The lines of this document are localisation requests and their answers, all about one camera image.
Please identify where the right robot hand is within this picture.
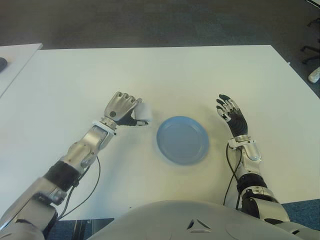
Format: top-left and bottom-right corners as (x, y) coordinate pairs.
(215, 93), (249, 139)

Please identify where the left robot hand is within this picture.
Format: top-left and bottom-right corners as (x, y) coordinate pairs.
(101, 91), (150, 127)

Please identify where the white charger block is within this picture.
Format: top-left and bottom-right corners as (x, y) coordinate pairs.
(133, 101), (154, 125)

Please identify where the blue round plate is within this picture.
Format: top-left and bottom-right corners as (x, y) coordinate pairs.
(156, 115), (210, 165)

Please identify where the white shoe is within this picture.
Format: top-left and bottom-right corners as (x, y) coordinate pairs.
(307, 66), (320, 84)

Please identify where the grey robot torso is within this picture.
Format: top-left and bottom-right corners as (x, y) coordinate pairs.
(86, 199), (320, 240)

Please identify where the white neighbouring table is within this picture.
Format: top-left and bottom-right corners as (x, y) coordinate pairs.
(0, 43), (44, 100)

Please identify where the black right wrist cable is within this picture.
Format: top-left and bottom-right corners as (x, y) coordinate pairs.
(222, 143), (245, 210)

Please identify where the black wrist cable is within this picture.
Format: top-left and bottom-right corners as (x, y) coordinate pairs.
(56, 153), (102, 222)
(222, 143), (245, 210)

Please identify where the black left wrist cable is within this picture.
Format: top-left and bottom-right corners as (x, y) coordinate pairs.
(56, 153), (102, 222)

